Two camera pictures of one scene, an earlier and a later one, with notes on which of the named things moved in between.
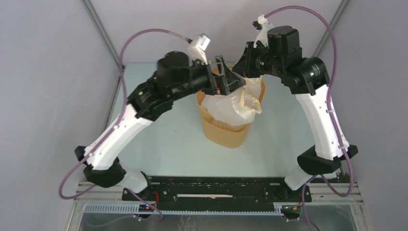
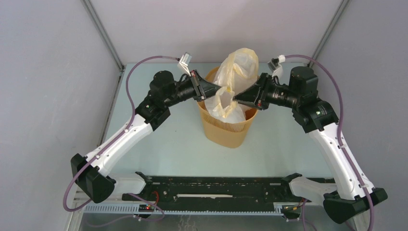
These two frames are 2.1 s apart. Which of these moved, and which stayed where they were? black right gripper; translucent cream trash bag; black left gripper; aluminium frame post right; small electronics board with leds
Moved: black left gripper; translucent cream trash bag; black right gripper
Stayed: small electronics board with leds; aluminium frame post right
